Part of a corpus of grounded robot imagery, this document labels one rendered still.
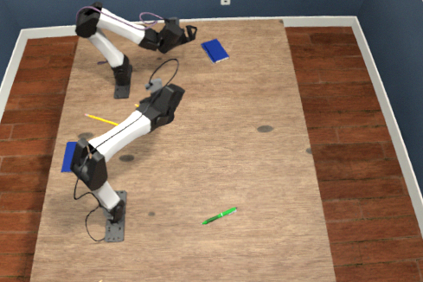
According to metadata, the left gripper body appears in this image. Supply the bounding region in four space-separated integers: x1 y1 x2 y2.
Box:
168 19 195 48

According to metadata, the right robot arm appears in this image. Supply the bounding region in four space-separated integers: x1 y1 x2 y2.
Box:
70 83 185 242

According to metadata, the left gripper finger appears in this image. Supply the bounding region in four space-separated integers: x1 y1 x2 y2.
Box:
185 25 197 38

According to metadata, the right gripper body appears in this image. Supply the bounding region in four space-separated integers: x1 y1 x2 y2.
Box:
139 81 163 105

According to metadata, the green ballpoint pen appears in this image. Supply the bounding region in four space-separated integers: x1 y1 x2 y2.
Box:
202 207 237 224

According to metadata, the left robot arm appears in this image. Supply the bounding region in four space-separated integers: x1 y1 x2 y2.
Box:
75 2 183 99

